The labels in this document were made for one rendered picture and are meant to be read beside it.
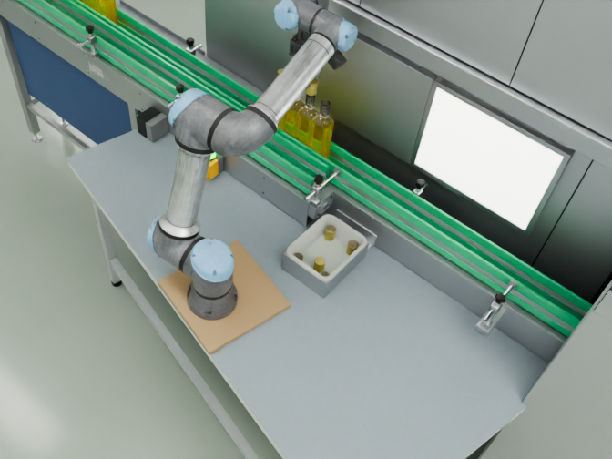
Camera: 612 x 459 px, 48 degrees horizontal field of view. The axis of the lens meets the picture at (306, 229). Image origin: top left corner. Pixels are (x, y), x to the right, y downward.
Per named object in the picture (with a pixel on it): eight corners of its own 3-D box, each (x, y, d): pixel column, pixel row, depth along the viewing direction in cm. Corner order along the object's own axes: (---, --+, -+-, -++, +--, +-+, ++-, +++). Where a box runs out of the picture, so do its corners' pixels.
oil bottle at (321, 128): (329, 162, 234) (336, 114, 217) (318, 170, 231) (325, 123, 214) (315, 154, 236) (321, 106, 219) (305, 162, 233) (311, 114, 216)
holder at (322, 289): (374, 247, 229) (379, 232, 223) (323, 299, 214) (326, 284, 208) (334, 219, 235) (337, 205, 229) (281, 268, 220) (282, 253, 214)
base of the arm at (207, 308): (208, 329, 202) (208, 311, 194) (177, 294, 208) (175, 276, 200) (248, 301, 209) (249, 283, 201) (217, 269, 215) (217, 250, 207)
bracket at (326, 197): (333, 205, 230) (336, 191, 225) (315, 221, 225) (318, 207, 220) (325, 199, 231) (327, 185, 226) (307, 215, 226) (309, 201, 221)
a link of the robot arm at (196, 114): (178, 281, 196) (216, 117, 164) (139, 253, 201) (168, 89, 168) (205, 262, 205) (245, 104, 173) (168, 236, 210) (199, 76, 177)
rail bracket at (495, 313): (503, 320, 211) (527, 277, 194) (474, 356, 202) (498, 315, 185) (489, 311, 213) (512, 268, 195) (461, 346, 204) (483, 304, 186)
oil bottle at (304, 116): (315, 154, 236) (321, 106, 219) (305, 162, 233) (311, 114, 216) (302, 146, 237) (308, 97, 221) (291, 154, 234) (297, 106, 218)
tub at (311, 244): (366, 256, 226) (370, 239, 219) (323, 299, 214) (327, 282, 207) (324, 228, 232) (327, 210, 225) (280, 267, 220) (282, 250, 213)
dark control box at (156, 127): (168, 133, 254) (168, 116, 248) (153, 144, 250) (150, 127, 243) (153, 122, 257) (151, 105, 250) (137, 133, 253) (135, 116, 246)
